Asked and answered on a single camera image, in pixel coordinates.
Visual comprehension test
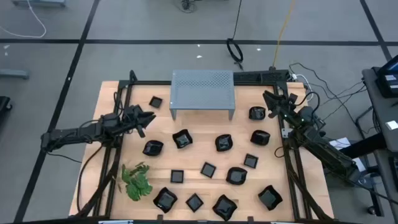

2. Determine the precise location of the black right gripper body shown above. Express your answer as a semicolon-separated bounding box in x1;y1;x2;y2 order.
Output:
267;92;301;125

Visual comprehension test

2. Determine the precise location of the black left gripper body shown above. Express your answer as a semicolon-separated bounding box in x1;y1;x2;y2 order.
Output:
121;104;147;139

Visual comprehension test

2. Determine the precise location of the small black square plate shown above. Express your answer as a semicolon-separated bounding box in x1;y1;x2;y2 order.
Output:
170;169;185;184
200;161;217;179
148;95;164;110
185;192;205;213
243;153;259;169

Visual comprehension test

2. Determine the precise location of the black rounded wavy plate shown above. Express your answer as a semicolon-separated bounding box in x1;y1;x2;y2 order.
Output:
225;166;249;186
249;129;271;146
248;106;267;121
142;139;165;157
215;134;234;152

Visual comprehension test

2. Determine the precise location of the black wavy square plate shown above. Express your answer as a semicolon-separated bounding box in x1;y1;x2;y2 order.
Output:
211;194;238;222
257;184;284;212
172;128;194;149
152;186;178;214

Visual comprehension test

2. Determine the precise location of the black perforated power box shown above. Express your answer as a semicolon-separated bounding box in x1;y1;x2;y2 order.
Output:
233;71;262;85
260;69;290;83

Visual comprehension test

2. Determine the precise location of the grey perforated metal shelf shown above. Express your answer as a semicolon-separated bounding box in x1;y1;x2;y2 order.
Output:
169;69;236;121

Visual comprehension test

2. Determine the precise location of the green artificial leaf plant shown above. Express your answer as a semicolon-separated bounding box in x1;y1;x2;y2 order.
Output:
117;161;154;202

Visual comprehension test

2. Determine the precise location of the white paper sheet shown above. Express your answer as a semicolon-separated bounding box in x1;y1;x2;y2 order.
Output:
328;136;368;174

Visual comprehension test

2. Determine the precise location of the black desk support bar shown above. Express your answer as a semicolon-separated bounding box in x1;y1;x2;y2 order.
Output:
337;132;388;160

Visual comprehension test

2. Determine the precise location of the grey side desk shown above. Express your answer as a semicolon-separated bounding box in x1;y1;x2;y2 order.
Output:
361;67;398;224

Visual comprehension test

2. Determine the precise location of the black laptop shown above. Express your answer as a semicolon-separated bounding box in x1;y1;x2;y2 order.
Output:
374;55;398;99

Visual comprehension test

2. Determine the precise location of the grey table foot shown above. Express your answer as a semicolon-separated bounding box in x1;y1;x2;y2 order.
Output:
0;68;30;80

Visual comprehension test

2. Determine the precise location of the grey table base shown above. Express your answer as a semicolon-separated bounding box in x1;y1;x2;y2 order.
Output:
11;0;67;7

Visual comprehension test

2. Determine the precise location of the white power cable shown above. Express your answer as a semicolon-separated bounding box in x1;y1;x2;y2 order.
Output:
290;73;314;103

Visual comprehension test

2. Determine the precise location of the black floor cable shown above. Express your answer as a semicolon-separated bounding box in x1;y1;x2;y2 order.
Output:
288;62;369;123

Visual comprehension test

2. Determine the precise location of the yellow hanging cable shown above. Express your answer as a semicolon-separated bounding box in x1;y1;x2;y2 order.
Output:
272;0;296;70

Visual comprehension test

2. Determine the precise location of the black hanging cable with coil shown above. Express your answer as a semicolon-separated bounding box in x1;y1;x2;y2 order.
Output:
226;0;245;71

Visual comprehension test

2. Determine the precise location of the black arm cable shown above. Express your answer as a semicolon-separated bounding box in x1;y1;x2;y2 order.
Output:
75;143;106;216

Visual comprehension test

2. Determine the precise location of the black cable bundle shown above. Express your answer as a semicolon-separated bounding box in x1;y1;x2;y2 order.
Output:
173;0;200;14

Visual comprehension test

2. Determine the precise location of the white floor cable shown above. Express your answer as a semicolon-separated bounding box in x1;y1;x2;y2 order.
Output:
0;0;47;39

